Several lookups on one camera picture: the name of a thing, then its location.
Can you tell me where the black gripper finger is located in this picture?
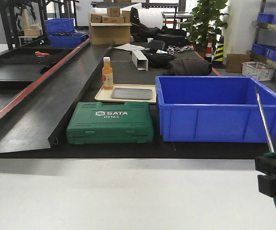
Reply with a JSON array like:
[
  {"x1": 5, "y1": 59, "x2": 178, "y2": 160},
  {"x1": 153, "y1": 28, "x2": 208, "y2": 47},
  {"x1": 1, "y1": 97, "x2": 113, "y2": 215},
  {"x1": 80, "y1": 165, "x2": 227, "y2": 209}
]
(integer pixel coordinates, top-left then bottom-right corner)
[
  {"x1": 257, "y1": 167, "x2": 276, "y2": 197},
  {"x1": 255, "y1": 154, "x2": 276, "y2": 177}
]

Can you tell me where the small grey metal tray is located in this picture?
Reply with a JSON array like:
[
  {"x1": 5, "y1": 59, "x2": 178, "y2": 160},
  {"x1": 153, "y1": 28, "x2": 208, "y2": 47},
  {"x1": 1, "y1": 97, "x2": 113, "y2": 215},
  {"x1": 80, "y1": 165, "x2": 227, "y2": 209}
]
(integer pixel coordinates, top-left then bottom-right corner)
[{"x1": 111, "y1": 88, "x2": 153, "y2": 100}]

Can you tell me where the beige plastic tray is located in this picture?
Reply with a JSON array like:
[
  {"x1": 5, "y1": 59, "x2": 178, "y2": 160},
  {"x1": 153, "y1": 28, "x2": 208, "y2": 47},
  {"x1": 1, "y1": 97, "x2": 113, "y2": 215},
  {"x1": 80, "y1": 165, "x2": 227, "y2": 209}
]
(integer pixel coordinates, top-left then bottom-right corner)
[{"x1": 95, "y1": 84, "x2": 156, "y2": 104}]

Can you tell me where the large blue plastic bin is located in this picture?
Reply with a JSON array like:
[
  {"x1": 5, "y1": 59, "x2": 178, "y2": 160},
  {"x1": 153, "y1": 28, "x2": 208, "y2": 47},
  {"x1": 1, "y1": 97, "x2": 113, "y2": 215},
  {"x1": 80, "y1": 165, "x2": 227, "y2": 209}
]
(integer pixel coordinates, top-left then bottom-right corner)
[{"x1": 156, "y1": 76, "x2": 276, "y2": 143}]

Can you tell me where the white patterned basket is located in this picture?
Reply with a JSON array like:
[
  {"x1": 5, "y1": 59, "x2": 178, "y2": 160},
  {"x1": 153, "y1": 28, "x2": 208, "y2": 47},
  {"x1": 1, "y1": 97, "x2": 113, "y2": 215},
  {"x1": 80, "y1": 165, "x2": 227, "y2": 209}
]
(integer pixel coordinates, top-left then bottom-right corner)
[{"x1": 241, "y1": 61, "x2": 274, "y2": 81}]

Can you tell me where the metal shelf with blue bins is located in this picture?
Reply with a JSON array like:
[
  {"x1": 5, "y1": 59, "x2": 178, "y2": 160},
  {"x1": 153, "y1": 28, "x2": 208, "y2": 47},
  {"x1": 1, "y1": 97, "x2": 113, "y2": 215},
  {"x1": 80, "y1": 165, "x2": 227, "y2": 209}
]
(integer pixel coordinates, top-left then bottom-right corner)
[{"x1": 247, "y1": 0, "x2": 276, "y2": 71}]

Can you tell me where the striped traffic cone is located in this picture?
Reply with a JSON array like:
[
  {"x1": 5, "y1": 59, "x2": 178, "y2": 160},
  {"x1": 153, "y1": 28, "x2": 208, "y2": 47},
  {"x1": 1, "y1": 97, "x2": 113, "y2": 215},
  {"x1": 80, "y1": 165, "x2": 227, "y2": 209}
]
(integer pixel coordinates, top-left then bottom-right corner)
[{"x1": 204, "y1": 38, "x2": 212, "y2": 63}]

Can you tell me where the dark bag on belt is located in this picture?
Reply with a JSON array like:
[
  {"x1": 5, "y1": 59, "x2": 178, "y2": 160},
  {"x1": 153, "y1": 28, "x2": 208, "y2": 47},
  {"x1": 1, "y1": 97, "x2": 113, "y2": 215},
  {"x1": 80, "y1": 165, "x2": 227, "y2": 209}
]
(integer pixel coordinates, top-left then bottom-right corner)
[{"x1": 162, "y1": 57, "x2": 213, "y2": 76}]

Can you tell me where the green potted plant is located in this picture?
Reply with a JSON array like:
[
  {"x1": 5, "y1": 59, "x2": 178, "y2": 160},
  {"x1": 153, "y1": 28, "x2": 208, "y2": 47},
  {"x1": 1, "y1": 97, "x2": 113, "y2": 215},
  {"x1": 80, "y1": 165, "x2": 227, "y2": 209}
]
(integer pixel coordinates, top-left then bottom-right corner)
[{"x1": 188, "y1": 0, "x2": 228, "y2": 52}]

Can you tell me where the white rectangular tube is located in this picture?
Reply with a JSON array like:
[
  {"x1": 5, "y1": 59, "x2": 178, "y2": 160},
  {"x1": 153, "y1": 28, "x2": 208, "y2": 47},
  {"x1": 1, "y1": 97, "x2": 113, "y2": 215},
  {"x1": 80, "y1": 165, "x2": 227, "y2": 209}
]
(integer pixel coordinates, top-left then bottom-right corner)
[{"x1": 132, "y1": 50, "x2": 148, "y2": 71}]

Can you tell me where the green SATA tool case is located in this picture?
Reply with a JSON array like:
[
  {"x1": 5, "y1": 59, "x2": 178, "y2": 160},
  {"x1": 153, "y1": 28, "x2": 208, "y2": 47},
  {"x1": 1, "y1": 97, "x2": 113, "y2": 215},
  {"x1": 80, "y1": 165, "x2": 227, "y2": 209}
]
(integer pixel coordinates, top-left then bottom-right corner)
[{"x1": 66, "y1": 102, "x2": 155, "y2": 144}]

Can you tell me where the orange juice bottle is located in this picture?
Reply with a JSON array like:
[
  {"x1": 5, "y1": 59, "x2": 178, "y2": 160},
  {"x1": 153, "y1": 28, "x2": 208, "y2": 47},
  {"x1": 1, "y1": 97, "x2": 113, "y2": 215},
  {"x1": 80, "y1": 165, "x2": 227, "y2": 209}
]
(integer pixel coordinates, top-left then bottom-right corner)
[{"x1": 102, "y1": 57, "x2": 114, "y2": 90}]

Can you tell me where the large cardboard box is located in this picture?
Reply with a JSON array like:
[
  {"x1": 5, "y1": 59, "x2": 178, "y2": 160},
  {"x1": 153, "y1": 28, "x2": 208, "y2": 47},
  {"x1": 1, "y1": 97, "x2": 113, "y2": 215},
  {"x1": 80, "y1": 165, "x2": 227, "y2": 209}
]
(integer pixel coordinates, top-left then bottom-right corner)
[{"x1": 89, "y1": 23, "x2": 132, "y2": 45}]

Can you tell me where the blue bin far left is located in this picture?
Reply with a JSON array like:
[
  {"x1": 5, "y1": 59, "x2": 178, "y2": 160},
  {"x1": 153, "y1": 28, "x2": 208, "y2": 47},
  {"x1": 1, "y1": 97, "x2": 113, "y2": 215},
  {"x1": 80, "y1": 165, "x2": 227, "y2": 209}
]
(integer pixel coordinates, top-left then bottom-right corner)
[{"x1": 45, "y1": 18, "x2": 89, "y2": 48}]

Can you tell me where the black conveyor belt with roller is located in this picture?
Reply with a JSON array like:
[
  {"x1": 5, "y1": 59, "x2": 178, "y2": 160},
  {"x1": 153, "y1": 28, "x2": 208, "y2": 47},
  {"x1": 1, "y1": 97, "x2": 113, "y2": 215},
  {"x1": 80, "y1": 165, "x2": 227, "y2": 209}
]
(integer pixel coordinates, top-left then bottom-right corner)
[{"x1": 0, "y1": 45, "x2": 276, "y2": 159}]

